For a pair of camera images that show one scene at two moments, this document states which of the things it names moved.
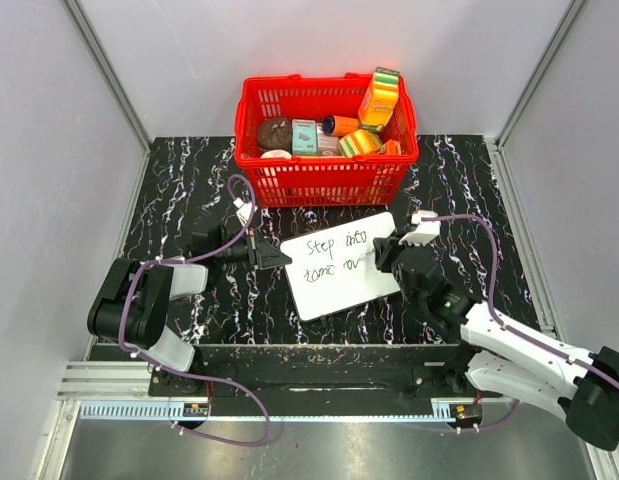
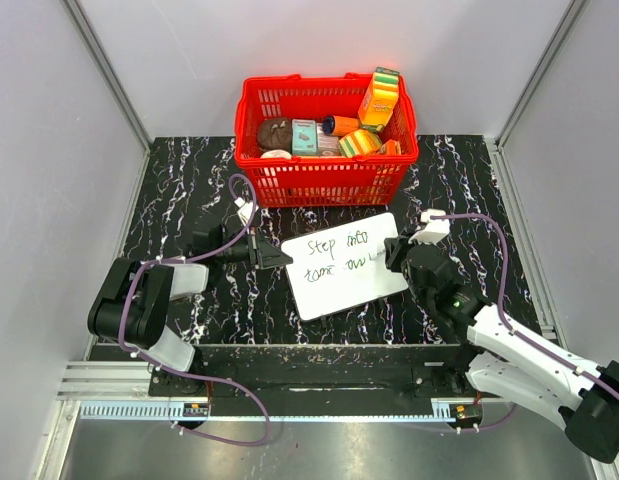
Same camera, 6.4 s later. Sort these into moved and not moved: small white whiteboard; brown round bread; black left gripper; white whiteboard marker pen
Moved: white whiteboard marker pen
Not moved: brown round bread; small white whiteboard; black left gripper
